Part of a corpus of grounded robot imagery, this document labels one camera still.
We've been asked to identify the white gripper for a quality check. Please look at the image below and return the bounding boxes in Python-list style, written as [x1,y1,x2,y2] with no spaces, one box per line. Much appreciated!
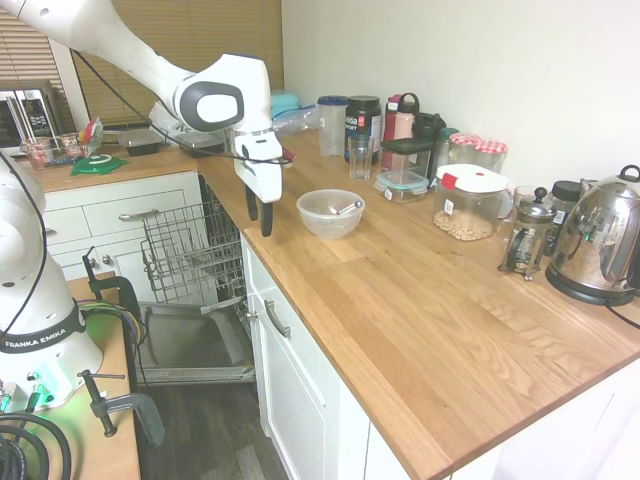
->
[233,129,285,238]

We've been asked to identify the open dishwasher door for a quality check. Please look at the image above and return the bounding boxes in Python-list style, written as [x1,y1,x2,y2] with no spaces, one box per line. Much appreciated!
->
[133,298,258,386]

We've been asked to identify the translucent plastic bowl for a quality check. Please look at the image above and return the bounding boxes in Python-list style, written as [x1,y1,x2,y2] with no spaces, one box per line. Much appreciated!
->
[295,188,367,241]

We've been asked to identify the black food tray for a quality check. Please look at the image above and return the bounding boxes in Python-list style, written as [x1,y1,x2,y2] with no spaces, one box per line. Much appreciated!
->
[118,128,164,158]
[176,131,227,160]

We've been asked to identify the clear zip bag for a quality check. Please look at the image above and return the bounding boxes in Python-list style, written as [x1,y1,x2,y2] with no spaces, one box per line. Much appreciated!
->
[271,103,322,137]

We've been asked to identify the white drawer cabinet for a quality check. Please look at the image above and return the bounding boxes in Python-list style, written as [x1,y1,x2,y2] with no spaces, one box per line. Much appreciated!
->
[42,169,207,282]

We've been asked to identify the clear shaker cup dark lid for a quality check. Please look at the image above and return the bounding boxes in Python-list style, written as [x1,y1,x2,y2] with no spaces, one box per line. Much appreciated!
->
[317,95,350,158]

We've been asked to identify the teal plastic container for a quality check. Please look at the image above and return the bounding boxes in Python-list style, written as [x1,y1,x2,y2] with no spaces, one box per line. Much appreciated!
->
[270,90,302,118]

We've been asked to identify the clear drinking glass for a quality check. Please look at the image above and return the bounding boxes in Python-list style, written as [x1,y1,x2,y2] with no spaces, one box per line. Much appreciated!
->
[347,135,377,182]

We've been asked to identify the white plastic bag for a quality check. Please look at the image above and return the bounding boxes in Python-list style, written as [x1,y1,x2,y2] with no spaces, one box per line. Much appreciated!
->
[148,101,192,140]

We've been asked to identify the black supplement tub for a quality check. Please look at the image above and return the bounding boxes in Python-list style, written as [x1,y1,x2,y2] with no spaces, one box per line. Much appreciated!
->
[344,95,383,164]

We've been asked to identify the glass container teal lid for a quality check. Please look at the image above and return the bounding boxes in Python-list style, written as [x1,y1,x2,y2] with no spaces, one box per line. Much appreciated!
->
[373,169,432,205]

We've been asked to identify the clear container black lid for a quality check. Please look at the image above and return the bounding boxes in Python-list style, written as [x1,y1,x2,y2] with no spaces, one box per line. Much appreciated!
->
[380,137,434,177]

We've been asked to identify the black screw clamp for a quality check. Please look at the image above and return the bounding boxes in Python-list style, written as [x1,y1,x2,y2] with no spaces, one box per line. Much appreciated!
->
[76,369,167,449]
[81,246,145,387]

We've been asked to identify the pink water bottle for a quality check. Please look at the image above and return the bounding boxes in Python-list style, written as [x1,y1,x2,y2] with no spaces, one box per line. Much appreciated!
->
[381,92,421,172]

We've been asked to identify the green plastic lid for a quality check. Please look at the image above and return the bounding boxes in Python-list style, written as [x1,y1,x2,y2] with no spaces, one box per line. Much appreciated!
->
[70,153,130,177]

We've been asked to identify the colourful snack bag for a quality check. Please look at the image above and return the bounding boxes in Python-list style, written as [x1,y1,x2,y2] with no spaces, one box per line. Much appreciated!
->
[78,116,105,157]

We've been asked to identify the grey bottle black cap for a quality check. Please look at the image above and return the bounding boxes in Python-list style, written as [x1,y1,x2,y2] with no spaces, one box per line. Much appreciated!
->
[412,112,447,176]

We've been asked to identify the white base cabinet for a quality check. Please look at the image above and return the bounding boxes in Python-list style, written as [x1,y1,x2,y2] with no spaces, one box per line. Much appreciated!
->
[239,230,640,480]

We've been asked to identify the brown window blind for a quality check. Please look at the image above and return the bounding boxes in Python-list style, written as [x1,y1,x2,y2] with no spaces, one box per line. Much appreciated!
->
[71,0,284,127]

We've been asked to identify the glass jar green lid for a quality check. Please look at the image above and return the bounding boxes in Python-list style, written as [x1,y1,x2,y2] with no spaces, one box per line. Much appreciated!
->
[431,127,461,172]

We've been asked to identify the nut container white lid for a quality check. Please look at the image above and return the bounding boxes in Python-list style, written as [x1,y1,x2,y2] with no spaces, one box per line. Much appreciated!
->
[432,163,511,243]

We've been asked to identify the jar red gingham lid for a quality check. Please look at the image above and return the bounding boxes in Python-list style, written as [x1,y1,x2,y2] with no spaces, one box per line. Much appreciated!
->
[448,132,483,167]
[472,138,509,175]

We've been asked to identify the silver microwave oven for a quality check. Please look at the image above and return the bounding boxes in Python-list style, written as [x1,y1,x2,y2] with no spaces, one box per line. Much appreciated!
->
[0,79,74,151]

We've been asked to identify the glass french press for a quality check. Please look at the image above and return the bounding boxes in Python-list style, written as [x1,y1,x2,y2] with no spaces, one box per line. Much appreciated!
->
[496,186,558,282]

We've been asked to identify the jar black lid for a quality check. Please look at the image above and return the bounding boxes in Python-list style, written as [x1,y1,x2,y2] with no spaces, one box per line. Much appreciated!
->
[548,180,582,257]

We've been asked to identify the stainless steel electric kettle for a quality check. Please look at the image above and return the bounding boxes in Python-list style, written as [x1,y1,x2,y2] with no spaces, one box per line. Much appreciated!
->
[544,164,640,307]

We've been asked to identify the wire dishwasher rack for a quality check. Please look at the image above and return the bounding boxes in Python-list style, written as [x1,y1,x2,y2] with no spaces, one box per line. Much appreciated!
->
[140,172,250,321]

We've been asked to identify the metal cabinet door handle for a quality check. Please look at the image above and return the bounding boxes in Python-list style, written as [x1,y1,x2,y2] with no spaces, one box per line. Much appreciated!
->
[263,299,292,339]

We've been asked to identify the metal drawer handle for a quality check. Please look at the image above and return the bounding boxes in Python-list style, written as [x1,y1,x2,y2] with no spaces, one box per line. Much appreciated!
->
[118,208,161,223]

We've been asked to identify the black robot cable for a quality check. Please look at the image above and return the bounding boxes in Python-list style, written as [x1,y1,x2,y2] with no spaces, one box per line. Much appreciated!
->
[73,48,294,165]

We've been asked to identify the coloured wire bundle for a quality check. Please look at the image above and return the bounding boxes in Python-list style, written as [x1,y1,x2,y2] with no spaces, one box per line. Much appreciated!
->
[74,298,147,342]

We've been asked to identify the coiled black cables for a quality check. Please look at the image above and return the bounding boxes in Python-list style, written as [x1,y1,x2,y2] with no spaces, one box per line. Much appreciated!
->
[0,411,74,480]

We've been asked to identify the black kettle cord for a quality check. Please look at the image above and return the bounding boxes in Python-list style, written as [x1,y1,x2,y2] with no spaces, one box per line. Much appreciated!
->
[606,301,640,332]

